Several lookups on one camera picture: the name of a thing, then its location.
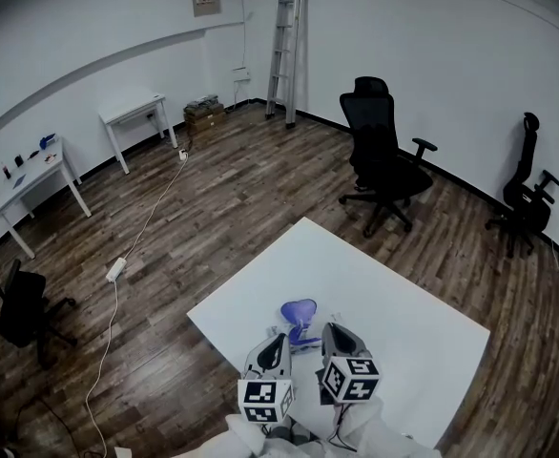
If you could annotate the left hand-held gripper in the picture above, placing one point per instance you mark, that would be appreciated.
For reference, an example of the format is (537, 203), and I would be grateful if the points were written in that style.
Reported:
(265, 401)

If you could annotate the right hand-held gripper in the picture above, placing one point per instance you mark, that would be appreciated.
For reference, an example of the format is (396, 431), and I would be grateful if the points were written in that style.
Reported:
(351, 380)

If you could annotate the white and blue plastic package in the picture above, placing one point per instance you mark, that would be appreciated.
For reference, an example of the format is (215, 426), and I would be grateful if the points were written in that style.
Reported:
(298, 309)

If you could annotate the person's right forearm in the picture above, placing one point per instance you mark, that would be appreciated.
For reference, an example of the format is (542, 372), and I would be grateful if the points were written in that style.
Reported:
(365, 422)

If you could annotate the person's left forearm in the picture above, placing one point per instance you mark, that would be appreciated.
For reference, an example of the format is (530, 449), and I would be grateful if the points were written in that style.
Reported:
(241, 434)

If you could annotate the large white work table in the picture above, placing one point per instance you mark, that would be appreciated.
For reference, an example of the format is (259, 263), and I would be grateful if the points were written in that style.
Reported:
(356, 279)

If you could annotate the person's white garment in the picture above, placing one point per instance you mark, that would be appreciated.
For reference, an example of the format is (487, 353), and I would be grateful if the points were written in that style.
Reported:
(203, 451)

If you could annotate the white power strip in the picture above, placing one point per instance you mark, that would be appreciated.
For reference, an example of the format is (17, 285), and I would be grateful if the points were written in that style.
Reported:
(116, 270)

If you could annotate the black office chair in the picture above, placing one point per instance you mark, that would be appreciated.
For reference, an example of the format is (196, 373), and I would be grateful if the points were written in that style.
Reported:
(379, 151)
(22, 308)
(527, 191)

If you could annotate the white socket block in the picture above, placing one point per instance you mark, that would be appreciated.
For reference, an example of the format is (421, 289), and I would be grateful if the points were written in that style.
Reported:
(183, 154)

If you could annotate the grey flat packets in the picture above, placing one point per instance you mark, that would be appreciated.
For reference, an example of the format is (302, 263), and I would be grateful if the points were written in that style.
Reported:
(201, 100)

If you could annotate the small white table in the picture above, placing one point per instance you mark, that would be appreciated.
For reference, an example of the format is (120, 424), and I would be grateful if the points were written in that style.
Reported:
(131, 107)

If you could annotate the long white side table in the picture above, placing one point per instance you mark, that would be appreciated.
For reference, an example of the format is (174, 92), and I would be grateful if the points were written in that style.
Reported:
(36, 181)

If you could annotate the grey aluminium ladder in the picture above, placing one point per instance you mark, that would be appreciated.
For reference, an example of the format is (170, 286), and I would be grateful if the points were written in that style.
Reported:
(284, 55)

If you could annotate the small red white object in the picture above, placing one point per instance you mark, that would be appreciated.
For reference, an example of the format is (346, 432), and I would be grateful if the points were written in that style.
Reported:
(50, 159)

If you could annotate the blue card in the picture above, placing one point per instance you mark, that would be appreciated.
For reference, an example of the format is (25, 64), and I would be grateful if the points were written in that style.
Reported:
(19, 181)

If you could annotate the blue box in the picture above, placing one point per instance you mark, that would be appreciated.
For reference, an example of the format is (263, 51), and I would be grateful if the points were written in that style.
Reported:
(47, 141)

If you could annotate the small black object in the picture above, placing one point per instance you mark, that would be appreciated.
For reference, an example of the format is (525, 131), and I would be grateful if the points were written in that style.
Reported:
(34, 153)

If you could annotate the black cylinder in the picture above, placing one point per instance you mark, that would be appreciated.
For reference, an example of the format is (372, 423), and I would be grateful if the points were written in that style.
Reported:
(19, 160)

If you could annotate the dark bottle red label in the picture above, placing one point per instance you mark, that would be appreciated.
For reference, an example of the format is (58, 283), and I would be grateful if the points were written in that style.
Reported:
(6, 171)

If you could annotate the white wall socket box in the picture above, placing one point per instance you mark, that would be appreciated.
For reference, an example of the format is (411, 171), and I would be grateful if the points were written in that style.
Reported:
(241, 74)

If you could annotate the white wall conduit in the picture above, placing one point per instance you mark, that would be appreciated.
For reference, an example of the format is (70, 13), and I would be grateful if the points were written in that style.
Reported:
(244, 17)

